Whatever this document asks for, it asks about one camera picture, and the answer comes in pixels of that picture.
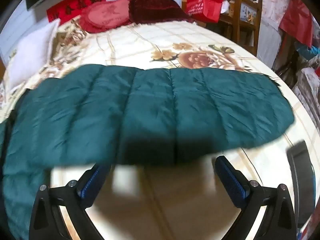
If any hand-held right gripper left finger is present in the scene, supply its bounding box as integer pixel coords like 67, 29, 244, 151
29, 164, 112, 240

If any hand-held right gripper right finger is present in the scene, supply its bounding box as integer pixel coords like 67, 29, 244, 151
215, 155, 298, 240

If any green puffer jacket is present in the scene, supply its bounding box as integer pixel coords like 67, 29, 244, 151
0, 64, 295, 239

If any white pillow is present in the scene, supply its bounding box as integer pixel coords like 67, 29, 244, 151
7, 19, 60, 88

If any floral checked bed sheet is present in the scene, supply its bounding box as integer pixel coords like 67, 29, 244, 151
0, 19, 320, 240

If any wooden chair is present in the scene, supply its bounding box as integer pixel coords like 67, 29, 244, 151
219, 0, 263, 57

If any red round frilled cushion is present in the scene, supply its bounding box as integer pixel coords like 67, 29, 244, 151
79, 0, 132, 33

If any red hanging cloth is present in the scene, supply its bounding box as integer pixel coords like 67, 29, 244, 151
279, 0, 314, 48

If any red shopping bag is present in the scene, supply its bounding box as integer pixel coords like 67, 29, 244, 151
185, 0, 223, 23

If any dark red folded blanket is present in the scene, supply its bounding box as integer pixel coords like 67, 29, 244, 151
128, 0, 195, 24

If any red wall banner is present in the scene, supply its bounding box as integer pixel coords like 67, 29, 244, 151
46, 0, 107, 26

